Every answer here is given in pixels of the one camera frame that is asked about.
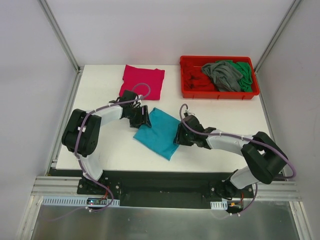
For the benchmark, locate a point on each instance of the green t shirt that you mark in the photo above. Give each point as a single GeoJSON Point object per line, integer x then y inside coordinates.
{"type": "Point", "coordinates": [246, 80]}

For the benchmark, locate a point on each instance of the left white cable duct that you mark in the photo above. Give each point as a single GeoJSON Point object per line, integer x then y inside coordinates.
{"type": "Point", "coordinates": [79, 201]}

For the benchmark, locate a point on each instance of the folded magenta t shirt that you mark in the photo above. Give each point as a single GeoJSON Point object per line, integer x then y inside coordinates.
{"type": "Point", "coordinates": [132, 76]}

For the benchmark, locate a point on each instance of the left aluminium frame post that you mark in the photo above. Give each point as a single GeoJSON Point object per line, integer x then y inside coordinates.
{"type": "Point", "coordinates": [45, 7]}

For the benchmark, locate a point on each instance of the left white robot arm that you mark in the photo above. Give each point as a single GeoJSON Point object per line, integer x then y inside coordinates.
{"type": "Point", "coordinates": [81, 134]}

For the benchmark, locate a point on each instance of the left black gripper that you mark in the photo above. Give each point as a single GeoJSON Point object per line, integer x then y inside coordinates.
{"type": "Point", "coordinates": [144, 116]}

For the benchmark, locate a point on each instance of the right aluminium frame post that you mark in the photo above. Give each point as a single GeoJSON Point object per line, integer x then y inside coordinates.
{"type": "Point", "coordinates": [278, 32]}

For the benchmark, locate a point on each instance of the grey t shirt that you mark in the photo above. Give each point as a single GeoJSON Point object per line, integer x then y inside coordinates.
{"type": "Point", "coordinates": [223, 75]}

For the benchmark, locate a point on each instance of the right white cable duct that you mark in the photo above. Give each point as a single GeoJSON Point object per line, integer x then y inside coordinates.
{"type": "Point", "coordinates": [219, 205]}

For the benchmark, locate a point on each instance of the aluminium frame post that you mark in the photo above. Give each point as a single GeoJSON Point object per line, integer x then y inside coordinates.
{"type": "Point", "coordinates": [278, 32]}
{"type": "Point", "coordinates": [45, 7]}

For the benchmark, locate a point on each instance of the teal t shirt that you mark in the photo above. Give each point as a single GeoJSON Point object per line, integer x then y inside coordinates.
{"type": "Point", "coordinates": [160, 136]}

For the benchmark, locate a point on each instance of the white cable duct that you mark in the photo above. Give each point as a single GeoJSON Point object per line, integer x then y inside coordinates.
{"type": "Point", "coordinates": [79, 201]}
{"type": "Point", "coordinates": [219, 205]}

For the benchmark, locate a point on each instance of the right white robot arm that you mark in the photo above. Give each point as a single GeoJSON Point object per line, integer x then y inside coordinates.
{"type": "Point", "coordinates": [263, 157]}

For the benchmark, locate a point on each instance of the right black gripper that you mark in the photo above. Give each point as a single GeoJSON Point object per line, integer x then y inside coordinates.
{"type": "Point", "coordinates": [181, 134]}

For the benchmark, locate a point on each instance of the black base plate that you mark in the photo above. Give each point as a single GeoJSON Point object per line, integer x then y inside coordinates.
{"type": "Point", "coordinates": [153, 189]}

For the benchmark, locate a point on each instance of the red plastic bin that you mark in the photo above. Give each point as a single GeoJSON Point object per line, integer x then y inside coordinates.
{"type": "Point", "coordinates": [198, 61]}

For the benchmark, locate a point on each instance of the dark red t shirt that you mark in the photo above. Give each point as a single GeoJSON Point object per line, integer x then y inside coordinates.
{"type": "Point", "coordinates": [194, 80]}

